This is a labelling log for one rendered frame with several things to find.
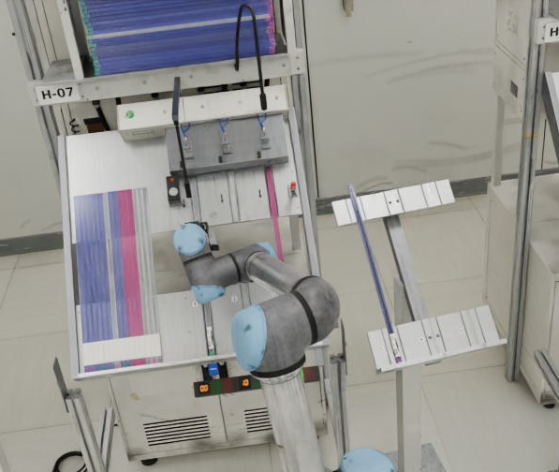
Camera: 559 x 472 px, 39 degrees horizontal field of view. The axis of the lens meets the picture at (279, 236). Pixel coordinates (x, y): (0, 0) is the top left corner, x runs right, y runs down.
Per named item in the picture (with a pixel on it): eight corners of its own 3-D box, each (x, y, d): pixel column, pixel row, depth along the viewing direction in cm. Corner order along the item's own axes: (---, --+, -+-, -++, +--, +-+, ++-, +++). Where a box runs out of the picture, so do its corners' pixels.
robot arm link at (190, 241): (179, 262, 184) (167, 228, 184) (183, 263, 195) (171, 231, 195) (210, 251, 184) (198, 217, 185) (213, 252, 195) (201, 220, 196)
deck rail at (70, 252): (84, 380, 216) (79, 378, 210) (77, 381, 216) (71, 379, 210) (69, 142, 235) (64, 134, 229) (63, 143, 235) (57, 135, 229)
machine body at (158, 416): (329, 448, 276) (316, 305, 244) (131, 475, 274) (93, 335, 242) (307, 333, 332) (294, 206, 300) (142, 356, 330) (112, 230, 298)
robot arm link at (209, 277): (243, 288, 188) (228, 245, 189) (200, 304, 184) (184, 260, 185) (235, 291, 196) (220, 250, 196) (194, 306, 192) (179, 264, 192)
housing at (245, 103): (288, 129, 237) (288, 109, 223) (127, 149, 236) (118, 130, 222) (285, 105, 239) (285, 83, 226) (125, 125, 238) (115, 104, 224)
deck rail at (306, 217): (329, 347, 218) (330, 345, 212) (321, 348, 218) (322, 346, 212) (293, 114, 237) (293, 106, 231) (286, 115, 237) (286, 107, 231)
